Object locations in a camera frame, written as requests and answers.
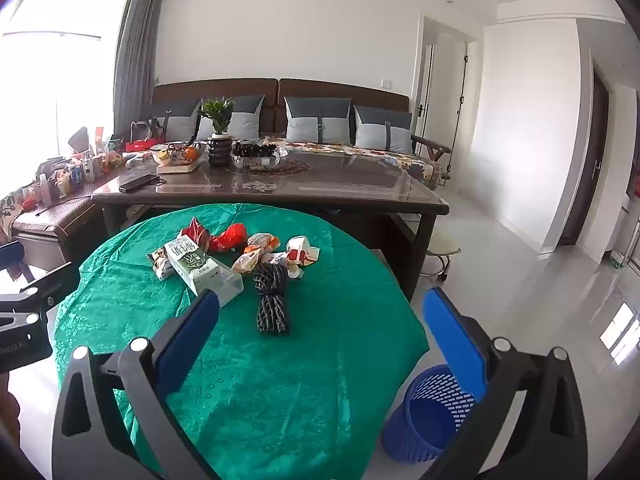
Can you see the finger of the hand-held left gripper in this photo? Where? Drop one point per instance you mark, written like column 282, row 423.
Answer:
column 35, row 294
column 11, row 257

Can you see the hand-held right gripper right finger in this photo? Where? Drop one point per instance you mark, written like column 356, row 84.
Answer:
column 455, row 340

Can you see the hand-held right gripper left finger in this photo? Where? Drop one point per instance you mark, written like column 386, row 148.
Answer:
column 187, row 340

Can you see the green white milk carton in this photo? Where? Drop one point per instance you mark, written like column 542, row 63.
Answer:
column 197, row 265

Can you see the blue plastic wastebasket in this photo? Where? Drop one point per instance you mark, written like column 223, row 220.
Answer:
column 425, row 420

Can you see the orange white snack packet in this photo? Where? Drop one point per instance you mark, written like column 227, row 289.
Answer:
column 247, row 262
column 259, row 241

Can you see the red striped snack wrapper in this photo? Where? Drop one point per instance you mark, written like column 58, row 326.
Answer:
column 196, row 234

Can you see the red plastic wrapper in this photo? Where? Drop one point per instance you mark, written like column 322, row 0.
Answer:
column 229, row 237

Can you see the white red snack wrapper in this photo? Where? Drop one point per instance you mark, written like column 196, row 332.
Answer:
column 302, row 250

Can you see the person's left forearm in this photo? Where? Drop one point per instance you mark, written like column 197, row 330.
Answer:
column 4, row 405

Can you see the beige rolling stool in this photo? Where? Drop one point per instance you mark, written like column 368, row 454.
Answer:
column 442, row 245

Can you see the group of small bottles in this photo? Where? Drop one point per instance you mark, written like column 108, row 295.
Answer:
column 80, row 170

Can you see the green tablecloth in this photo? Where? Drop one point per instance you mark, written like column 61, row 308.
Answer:
column 300, row 385

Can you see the black remote control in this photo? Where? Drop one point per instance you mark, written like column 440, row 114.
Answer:
column 137, row 182

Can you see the red box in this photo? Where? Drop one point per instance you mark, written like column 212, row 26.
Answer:
column 142, row 146

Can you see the glass fruit bowl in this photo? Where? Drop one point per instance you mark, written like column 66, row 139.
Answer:
column 177, row 156

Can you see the grey handbag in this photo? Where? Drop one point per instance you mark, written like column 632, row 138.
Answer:
column 147, row 130

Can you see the floral sofa cover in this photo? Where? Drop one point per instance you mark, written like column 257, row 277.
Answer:
column 400, row 160

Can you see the glass dish of dark fruit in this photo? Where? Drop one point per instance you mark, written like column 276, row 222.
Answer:
column 257, row 152

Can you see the dark wooden coffee table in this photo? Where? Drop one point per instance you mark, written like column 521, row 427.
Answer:
column 325, row 180

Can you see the grey two-tone cushion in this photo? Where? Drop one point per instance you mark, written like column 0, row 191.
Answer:
column 317, row 120
column 382, row 130
column 177, row 115
column 247, row 120

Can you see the dark wooden door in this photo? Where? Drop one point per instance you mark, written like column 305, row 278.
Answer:
column 597, row 160

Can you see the potted green plant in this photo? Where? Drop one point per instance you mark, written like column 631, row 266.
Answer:
column 216, row 110

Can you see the grey curtain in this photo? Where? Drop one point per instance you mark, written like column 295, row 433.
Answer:
column 135, row 50

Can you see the brown sofa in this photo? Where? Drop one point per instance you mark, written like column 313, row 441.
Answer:
column 270, row 100

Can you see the white door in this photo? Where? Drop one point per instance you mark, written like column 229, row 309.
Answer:
column 445, row 85

